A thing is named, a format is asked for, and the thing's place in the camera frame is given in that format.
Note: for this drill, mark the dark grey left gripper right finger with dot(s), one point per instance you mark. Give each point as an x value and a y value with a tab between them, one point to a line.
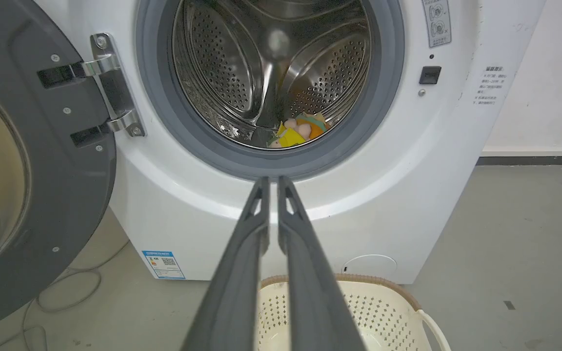
310	287

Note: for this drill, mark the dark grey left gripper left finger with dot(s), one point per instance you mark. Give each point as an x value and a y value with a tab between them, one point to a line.
234	287

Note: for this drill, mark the cream perforated laundry basket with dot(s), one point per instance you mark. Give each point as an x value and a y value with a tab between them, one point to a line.
388	312

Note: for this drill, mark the white front-load washing machine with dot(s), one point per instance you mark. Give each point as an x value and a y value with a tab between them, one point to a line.
408	185

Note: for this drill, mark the yellow orange plush doll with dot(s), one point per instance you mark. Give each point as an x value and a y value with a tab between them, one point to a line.
296	131

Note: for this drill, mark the grey washing machine door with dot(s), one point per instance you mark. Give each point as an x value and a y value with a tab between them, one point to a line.
42	185

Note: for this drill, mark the blue energy label sticker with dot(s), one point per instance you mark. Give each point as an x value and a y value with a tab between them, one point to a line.
164	264

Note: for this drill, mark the grey rubber door gasket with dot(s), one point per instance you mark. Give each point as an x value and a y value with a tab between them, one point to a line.
359	122

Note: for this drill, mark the stainless steel perforated drum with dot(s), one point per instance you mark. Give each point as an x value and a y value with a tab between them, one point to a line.
271	63

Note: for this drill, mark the chrome door hinge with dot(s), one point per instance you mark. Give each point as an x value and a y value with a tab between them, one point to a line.
115	87

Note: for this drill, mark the black door latch socket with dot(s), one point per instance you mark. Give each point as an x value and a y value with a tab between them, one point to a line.
430	75

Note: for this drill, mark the dark grey baseboard strip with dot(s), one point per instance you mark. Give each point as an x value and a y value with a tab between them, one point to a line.
534	160

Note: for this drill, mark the grey instruction sticker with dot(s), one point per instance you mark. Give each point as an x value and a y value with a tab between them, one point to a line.
437	22

